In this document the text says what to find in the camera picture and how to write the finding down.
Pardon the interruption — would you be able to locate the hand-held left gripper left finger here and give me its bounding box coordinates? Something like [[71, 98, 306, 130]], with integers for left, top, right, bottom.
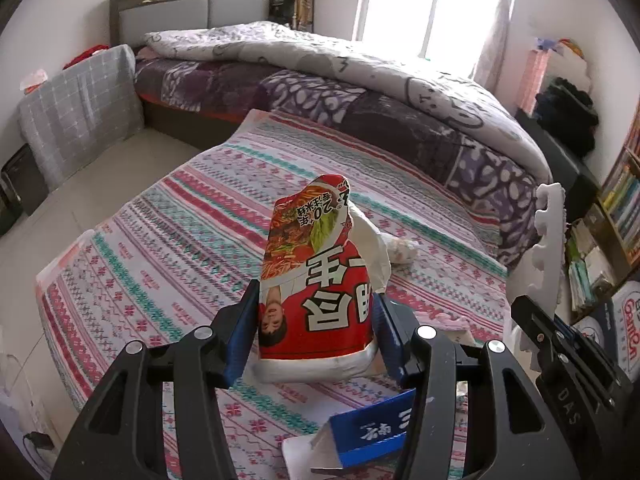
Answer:
[[50, 287, 261, 480]]

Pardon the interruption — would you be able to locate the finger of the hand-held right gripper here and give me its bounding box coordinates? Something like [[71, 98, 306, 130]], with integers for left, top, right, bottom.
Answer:
[[552, 314, 596, 350], [510, 294, 632, 411]]

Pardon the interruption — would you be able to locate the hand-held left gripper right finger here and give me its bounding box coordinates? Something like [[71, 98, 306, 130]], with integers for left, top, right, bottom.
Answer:
[[372, 294, 586, 480]]

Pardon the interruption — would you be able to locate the red snack bag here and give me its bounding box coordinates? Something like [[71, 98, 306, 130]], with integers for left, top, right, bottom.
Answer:
[[252, 174, 393, 386]]

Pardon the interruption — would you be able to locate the white foam puzzle mat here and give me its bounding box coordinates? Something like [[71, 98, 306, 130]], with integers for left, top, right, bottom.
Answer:
[[507, 182, 568, 376]]

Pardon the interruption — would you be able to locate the stack of papers and booklets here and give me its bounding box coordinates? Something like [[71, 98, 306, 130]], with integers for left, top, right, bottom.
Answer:
[[565, 220, 618, 311]]

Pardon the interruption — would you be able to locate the crumpled white tissue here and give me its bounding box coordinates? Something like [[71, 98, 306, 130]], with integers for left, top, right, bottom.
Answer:
[[387, 237, 418, 266]]

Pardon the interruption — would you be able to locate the blue and white carton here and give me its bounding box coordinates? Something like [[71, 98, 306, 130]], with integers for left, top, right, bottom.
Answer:
[[281, 389, 426, 480]]

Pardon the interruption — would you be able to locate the wooden bookshelf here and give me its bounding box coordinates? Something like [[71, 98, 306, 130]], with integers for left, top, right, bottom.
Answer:
[[565, 100, 640, 321]]

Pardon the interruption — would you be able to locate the striped patterned blanket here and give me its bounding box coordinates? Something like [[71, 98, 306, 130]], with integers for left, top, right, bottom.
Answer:
[[35, 109, 511, 480]]

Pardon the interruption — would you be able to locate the row of books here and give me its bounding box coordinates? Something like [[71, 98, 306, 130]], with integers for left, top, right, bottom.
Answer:
[[597, 115, 640, 251]]

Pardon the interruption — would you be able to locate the black cabinet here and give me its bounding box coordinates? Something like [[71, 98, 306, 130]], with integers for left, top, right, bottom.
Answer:
[[515, 110, 601, 223]]

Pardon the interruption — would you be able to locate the pile of dark clothing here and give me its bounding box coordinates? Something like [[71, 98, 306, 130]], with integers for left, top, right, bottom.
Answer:
[[535, 77, 600, 158]]

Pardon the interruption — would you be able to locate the pink box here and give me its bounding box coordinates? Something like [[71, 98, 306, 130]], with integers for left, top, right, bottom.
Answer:
[[517, 50, 551, 116]]

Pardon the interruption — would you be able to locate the black box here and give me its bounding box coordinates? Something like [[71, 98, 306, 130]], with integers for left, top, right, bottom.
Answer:
[[0, 142, 51, 236]]

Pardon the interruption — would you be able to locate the yellow toy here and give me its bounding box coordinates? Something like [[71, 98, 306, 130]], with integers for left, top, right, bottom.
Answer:
[[555, 37, 586, 61]]

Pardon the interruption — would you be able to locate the white printed duvet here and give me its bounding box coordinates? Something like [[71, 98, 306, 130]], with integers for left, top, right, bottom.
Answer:
[[144, 21, 553, 186]]

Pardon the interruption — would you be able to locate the light curtain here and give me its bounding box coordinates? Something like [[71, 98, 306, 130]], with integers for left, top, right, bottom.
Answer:
[[472, 0, 521, 93]]

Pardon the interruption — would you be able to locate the red cloth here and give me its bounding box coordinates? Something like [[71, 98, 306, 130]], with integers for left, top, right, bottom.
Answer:
[[62, 45, 108, 71]]

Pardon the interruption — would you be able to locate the window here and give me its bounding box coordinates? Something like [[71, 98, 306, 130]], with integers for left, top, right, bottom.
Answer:
[[352, 0, 511, 76]]

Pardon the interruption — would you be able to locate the bed with grey headboard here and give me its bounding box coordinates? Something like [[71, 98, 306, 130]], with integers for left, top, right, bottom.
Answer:
[[109, 0, 553, 271]]

